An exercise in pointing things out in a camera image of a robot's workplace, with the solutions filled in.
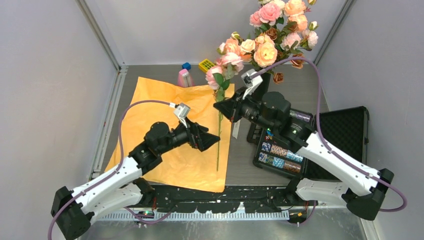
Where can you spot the cream printed ribbon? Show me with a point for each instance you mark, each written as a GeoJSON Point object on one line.
{"type": "Point", "coordinates": [235, 130]}

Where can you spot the peach peony flower stem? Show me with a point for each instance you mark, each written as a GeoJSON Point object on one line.
{"type": "Point", "coordinates": [232, 45]}

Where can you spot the pink metronome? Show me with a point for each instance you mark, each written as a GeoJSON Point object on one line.
{"type": "Point", "coordinates": [185, 79]}

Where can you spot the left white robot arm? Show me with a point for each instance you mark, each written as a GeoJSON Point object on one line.
{"type": "Point", "coordinates": [75, 210]}

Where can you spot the blue toy block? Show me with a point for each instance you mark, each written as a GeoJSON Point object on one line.
{"type": "Point", "coordinates": [187, 66]}

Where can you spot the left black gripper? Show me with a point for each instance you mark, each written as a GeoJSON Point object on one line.
{"type": "Point", "coordinates": [205, 139]}

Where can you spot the orange flower bouquet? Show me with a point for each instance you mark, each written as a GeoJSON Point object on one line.
{"type": "Point", "coordinates": [219, 76]}

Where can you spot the black poker chip case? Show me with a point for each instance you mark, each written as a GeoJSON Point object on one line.
{"type": "Point", "coordinates": [345, 129]}

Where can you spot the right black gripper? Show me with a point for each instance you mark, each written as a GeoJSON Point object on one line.
{"type": "Point", "coordinates": [231, 108]}

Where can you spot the orange yellow wrapping paper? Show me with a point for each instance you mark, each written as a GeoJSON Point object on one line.
{"type": "Point", "coordinates": [183, 166]}

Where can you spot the yellow toy block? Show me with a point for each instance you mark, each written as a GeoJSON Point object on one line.
{"type": "Point", "coordinates": [205, 65]}

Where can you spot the single cream rose stem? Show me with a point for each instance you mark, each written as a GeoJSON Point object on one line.
{"type": "Point", "coordinates": [247, 46]}

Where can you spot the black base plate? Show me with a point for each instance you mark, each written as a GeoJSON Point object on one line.
{"type": "Point", "coordinates": [254, 199]}

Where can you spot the black vase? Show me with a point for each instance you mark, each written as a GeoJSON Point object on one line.
{"type": "Point", "coordinates": [263, 87]}

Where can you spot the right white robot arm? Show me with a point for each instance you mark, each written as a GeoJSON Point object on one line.
{"type": "Point", "coordinates": [360, 188]}

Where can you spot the pink flowers in vase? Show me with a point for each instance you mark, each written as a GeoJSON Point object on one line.
{"type": "Point", "coordinates": [281, 31]}

